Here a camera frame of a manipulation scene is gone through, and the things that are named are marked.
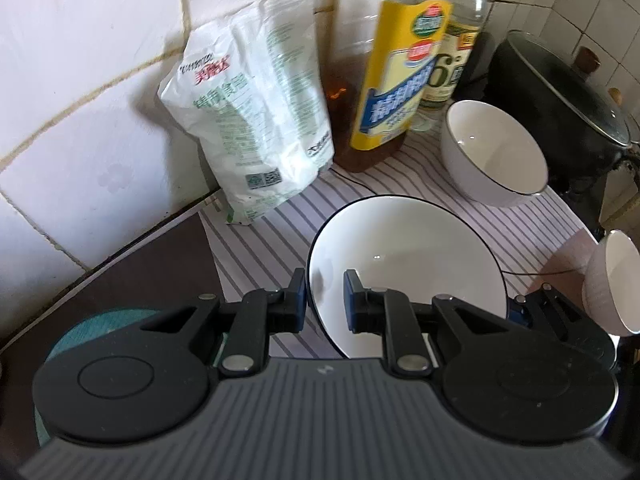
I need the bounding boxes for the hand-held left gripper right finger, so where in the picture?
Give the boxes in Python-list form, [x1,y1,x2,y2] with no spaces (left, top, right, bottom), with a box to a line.
[344,270,531,376]

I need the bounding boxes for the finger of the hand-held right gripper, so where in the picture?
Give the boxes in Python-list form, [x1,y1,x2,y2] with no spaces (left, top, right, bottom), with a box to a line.
[507,284,619,368]

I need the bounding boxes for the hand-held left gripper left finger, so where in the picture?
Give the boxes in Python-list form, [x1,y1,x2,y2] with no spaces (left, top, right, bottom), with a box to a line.
[120,269,307,377]

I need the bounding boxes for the white ribbed bowl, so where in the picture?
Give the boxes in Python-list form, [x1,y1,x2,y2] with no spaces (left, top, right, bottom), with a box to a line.
[306,195,508,361]
[439,100,550,209]
[582,230,640,337]

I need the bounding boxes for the teal fried egg plate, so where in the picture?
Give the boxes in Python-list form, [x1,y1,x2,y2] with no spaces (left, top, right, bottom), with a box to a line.
[34,309,228,448]

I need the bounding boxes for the striped pink cloth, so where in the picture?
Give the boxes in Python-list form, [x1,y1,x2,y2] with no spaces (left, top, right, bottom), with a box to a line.
[200,130,601,361]

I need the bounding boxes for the black gas stove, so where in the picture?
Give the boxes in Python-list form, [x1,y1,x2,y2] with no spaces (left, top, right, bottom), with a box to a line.
[547,170,606,233]

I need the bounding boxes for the small cream pot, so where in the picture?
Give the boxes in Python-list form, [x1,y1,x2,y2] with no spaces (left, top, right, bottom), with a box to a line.
[600,145,640,226]

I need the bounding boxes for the white salt bag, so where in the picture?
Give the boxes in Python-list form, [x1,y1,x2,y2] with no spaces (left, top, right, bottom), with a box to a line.
[157,0,336,226]

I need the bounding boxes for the black cooking pot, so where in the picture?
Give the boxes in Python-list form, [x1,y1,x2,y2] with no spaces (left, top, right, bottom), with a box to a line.
[487,30,633,196]

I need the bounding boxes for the yellow label cooking wine bottle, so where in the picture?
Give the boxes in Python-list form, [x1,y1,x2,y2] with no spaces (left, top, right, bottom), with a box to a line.
[325,0,453,171]

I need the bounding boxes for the glass pot lid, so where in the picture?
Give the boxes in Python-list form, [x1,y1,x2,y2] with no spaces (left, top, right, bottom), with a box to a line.
[507,30,632,148]

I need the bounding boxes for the clear vinegar bottle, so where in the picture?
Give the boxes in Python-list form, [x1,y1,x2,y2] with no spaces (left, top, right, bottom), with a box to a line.
[410,0,488,133]

